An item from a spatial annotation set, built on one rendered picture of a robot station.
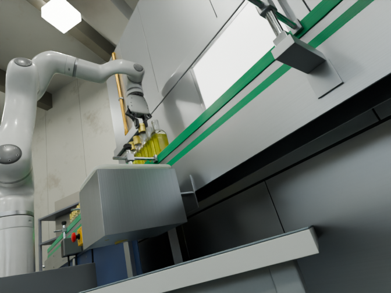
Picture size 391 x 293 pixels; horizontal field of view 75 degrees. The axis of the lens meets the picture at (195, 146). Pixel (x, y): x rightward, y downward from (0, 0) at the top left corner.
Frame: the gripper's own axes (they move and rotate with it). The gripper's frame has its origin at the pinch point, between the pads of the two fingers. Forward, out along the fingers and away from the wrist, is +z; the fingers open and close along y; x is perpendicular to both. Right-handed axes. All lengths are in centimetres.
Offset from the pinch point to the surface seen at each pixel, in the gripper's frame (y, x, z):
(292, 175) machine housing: -14, 52, 47
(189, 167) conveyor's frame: 6.4, 33.4, 36.6
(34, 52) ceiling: -11, -393, -431
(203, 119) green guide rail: 5, 43, 25
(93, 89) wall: -135, -403, -364
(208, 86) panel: -11.8, 35.3, 2.6
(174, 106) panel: -11.8, 12.6, -3.9
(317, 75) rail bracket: 7, 77, 37
